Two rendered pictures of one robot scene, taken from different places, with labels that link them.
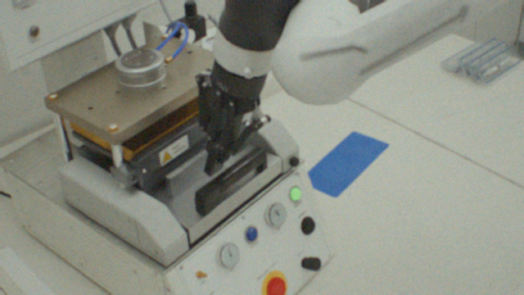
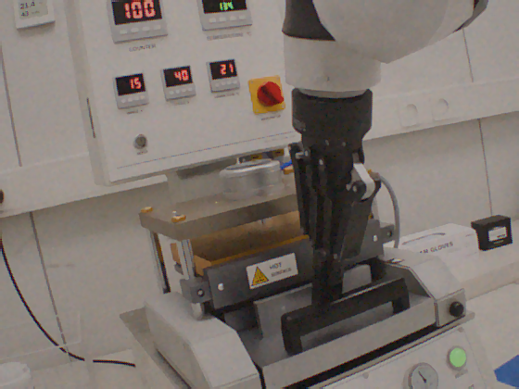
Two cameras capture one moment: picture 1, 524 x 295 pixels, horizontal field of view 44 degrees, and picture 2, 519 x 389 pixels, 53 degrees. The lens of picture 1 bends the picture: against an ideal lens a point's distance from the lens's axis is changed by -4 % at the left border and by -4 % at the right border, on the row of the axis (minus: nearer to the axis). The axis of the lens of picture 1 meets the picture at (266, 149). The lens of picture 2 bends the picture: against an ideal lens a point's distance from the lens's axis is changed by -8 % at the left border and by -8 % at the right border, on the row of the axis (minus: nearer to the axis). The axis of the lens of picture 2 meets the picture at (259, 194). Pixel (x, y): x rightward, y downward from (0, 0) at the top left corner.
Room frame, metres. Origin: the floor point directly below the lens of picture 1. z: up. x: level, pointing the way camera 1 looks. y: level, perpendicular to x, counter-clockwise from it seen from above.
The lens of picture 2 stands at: (0.30, -0.12, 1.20)
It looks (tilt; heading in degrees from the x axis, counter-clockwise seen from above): 7 degrees down; 25
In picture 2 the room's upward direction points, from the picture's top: 11 degrees counter-clockwise
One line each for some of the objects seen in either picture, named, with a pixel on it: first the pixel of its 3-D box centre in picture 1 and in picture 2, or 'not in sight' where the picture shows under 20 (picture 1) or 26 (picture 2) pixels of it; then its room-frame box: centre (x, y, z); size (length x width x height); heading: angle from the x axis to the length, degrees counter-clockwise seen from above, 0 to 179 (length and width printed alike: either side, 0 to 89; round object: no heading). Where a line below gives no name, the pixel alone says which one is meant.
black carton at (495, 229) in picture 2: not in sight; (491, 232); (1.71, -0.07, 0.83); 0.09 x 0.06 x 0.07; 122
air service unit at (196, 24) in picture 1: (187, 41); not in sight; (1.20, 0.15, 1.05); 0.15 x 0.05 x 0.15; 139
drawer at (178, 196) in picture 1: (172, 157); (290, 302); (0.91, 0.16, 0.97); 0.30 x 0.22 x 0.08; 49
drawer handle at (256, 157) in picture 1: (232, 179); (348, 311); (0.82, 0.06, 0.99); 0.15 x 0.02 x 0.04; 139
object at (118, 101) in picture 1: (141, 81); (260, 207); (0.98, 0.21, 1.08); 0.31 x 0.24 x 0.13; 139
